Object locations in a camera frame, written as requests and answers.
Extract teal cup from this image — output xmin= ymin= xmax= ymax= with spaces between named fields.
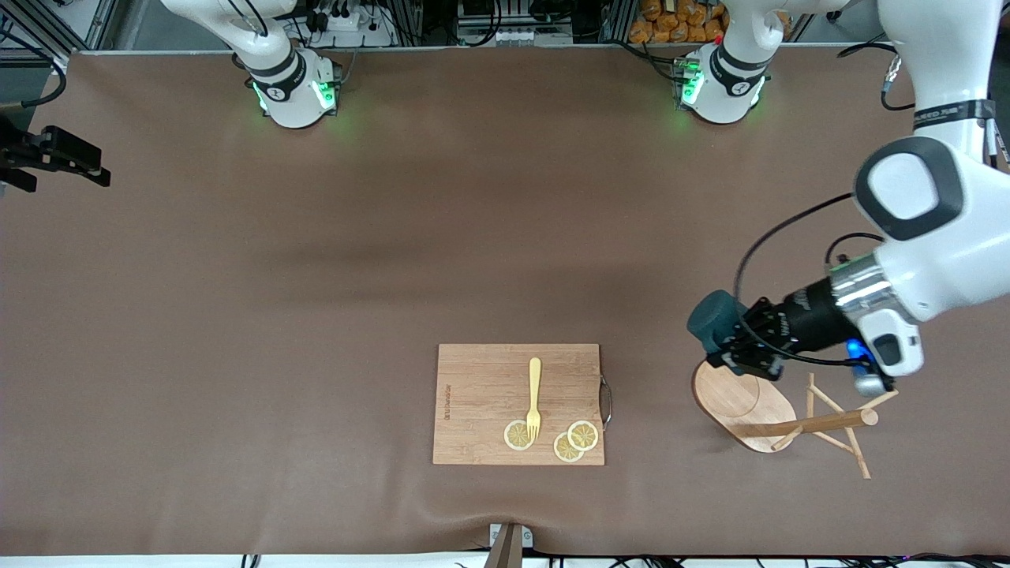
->
xmin=686 ymin=290 xmax=749 ymax=353

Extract wooden mug rack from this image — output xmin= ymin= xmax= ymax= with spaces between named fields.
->
xmin=692 ymin=359 xmax=900 ymax=480

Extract yellow fork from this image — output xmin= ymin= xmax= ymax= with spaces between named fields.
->
xmin=526 ymin=357 xmax=544 ymax=441

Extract wooden cutting board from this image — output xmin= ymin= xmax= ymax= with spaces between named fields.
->
xmin=432 ymin=343 xmax=612 ymax=466

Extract orange packaged snacks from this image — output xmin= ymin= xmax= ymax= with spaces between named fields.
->
xmin=629 ymin=0 xmax=728 ymax=44

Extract white power strip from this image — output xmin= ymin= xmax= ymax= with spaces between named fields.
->
xmin=312 ymin=8 xmax=395 ymax=48

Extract brown table mat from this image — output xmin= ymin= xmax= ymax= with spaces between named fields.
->
xmin=0 ymin=43 xmax=1010 ymax=557

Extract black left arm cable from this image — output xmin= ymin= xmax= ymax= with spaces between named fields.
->
xmin=732 ymin=192 xmax=873 ymax=368

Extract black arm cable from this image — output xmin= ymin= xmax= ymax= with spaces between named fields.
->
xmin=20 ymin=67 xmax=68 ymax=107
xmin=732 ymin=192 xmax=873 ymax=368

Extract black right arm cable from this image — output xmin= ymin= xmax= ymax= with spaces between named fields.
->
xmin=20 ymin=67 xmax=68 ymax=107

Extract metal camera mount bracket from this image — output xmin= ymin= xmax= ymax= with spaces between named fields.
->
xmin=483 ymin=522 xmax=534 ymax=568

